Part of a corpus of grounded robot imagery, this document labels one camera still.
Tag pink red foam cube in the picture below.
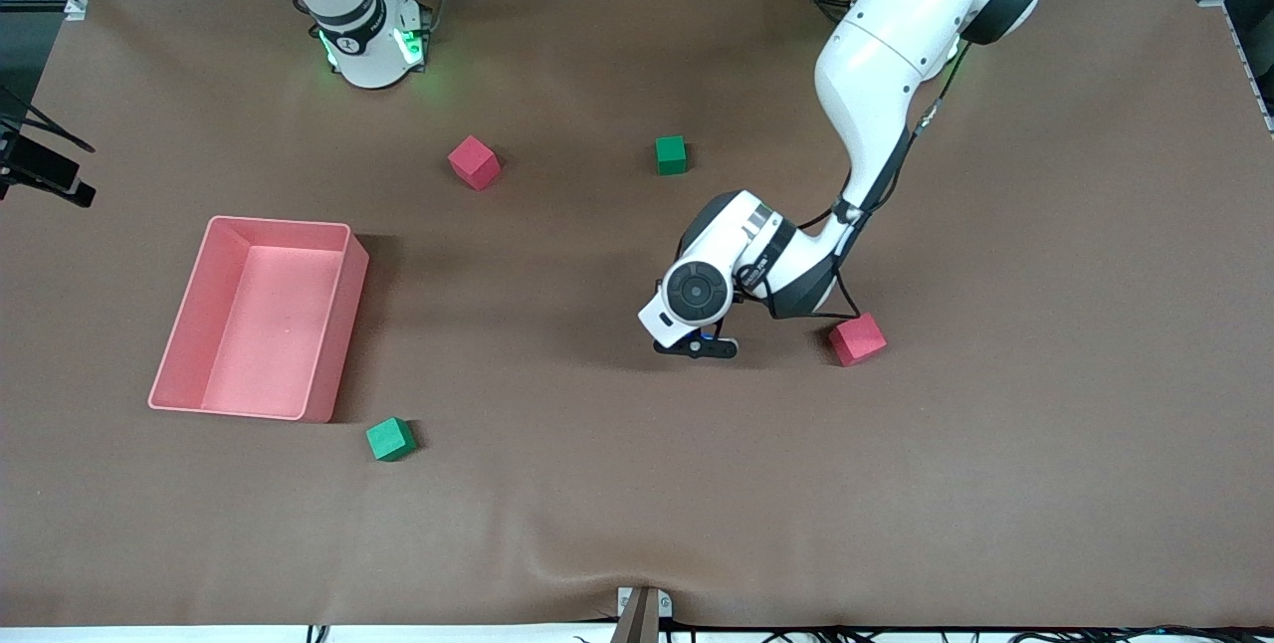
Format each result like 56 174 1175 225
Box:
447 135 502 192
828 313 888 367

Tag pink plastic tray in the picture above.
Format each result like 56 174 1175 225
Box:
147 215 370 423

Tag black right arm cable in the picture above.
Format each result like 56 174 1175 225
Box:
0 86 98 154

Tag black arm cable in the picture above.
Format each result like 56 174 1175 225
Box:
737 36 974 321
0 86 98 154

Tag metal table edge bracket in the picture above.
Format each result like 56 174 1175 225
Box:
615 585 674 643

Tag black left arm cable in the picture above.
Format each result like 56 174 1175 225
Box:
737 36 974 321

